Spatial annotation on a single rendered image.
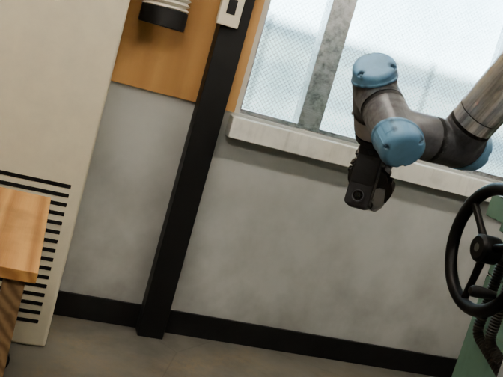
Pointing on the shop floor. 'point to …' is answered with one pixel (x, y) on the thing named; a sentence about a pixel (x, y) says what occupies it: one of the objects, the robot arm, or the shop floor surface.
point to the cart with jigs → (18, 256)
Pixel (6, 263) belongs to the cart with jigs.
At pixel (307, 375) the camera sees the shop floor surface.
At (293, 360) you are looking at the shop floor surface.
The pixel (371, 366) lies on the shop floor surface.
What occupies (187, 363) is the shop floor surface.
